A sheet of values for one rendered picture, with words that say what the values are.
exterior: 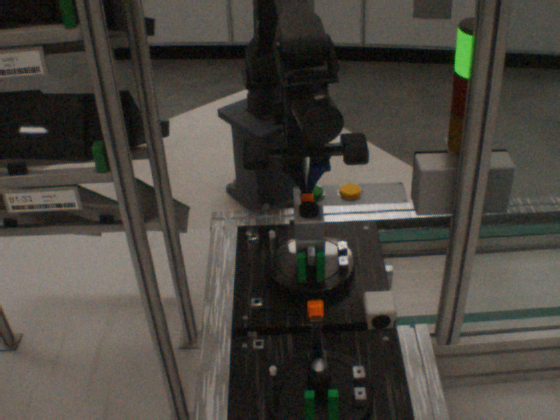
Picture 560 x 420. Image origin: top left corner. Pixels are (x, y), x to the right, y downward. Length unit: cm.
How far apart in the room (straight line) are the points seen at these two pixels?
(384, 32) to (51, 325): 314
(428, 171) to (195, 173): 80
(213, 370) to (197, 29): 336
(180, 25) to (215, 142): 260
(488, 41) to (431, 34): 332
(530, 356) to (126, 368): 63
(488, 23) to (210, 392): 59
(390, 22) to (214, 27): 106
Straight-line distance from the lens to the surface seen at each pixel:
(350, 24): 400
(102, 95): 66
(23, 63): 66
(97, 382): 110
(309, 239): 98
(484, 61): 71
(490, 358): 102
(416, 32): 401
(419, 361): 95
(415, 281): 112
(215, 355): 97
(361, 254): 109
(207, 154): 157
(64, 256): 135
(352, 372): 88
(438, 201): 83
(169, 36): 422
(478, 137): 76
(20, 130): 78
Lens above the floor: 168
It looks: 36 degrees down
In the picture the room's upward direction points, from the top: 3 degrees counter-clockwise
